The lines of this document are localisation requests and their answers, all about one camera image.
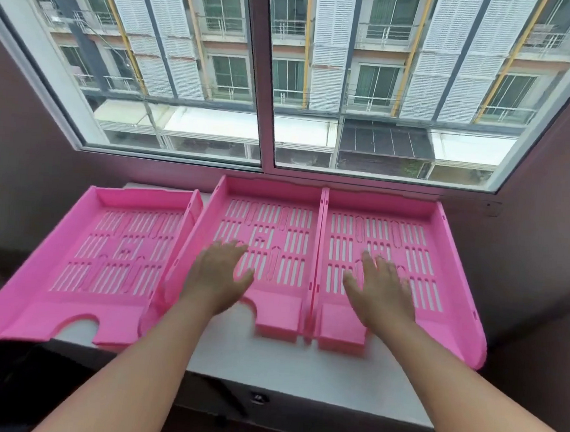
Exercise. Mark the pink plastic paper tray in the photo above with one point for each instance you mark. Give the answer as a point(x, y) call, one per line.
point(278, 315)
point(31, 298)
point(443, 326)

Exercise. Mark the person's right hand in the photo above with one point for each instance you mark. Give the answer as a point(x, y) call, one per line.
point(384, 298)

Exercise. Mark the person's left thumb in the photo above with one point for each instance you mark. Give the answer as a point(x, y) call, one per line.
point(245, 281)

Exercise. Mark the person's right forearm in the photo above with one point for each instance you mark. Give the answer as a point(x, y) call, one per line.
point(461, 406)

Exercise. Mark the white sliding window frame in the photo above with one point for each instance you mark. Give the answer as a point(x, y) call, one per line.
point(268, 76)

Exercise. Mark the person's left hand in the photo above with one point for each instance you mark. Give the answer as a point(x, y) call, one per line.
point(212, 281)

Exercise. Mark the person's left forearm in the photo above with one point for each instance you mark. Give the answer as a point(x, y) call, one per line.
point(142, 374)

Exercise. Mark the person's right thumb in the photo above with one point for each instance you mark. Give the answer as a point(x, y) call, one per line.
point(351, 286)

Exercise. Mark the apartment building outside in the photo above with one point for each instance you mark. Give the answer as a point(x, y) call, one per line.
point(325, 55)

